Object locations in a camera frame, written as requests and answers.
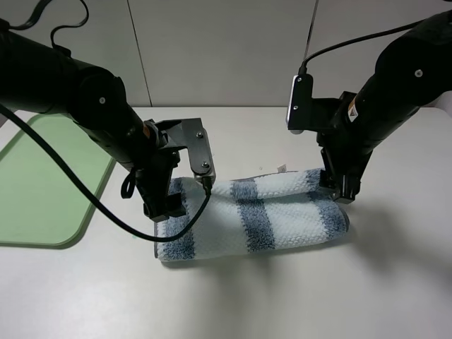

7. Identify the blue white striped towel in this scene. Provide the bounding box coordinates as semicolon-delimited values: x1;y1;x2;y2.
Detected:
154;169;350;262

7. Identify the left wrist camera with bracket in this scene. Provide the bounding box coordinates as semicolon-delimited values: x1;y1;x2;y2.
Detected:
182;118;216;185

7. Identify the black left camera cable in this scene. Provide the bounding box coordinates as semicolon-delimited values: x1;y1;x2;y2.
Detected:
0;105;213;243

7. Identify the green plastic tray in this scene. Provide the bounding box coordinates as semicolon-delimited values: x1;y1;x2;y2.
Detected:
1;115;115;249

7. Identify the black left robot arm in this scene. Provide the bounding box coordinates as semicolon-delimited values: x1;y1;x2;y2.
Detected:
1;20;186;222

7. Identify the black camera cable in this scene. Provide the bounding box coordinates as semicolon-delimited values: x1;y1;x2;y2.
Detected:
298;19;424;77
0;105;213;243

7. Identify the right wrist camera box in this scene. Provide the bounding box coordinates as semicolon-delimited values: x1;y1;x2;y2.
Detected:
285;72;314;135

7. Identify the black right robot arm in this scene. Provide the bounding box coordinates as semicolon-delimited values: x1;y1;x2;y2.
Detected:
317;11;451;203

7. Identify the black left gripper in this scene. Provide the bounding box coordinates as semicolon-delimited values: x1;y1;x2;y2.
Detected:
132;119;186;222

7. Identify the black right camera cable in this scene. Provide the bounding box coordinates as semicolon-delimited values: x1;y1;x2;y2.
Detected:
298;19;424;77

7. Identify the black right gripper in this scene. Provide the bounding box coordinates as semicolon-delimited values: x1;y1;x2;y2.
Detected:
316;91;370;204

